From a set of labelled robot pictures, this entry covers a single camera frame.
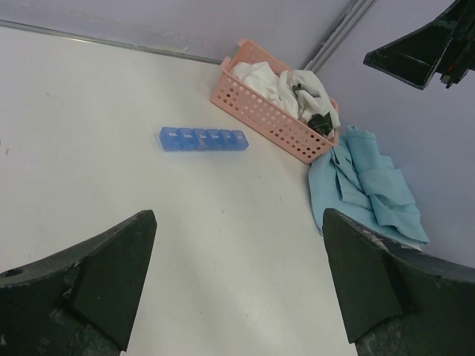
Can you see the pink perforated plastic basket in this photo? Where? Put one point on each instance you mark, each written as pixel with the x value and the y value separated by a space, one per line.
pixel 253 109

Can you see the blue weekly pill organizer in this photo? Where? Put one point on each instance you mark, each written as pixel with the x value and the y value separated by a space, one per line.
pixel 201 139

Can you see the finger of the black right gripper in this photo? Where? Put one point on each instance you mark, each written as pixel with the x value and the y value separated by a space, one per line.
pixel 444 45

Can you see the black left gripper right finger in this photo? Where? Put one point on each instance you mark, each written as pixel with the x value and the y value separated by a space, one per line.
pixel 394 299

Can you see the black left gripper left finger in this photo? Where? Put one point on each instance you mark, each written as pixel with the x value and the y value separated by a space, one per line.
pixel 82 300

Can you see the white crumpled cloth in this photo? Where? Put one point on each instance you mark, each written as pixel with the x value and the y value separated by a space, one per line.
pixel 298 92

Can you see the light blue cloth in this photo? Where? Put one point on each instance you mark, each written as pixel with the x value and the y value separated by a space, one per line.
pixel 355 179

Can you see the black item in basket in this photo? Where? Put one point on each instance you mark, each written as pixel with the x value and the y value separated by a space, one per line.
pixel 321 124

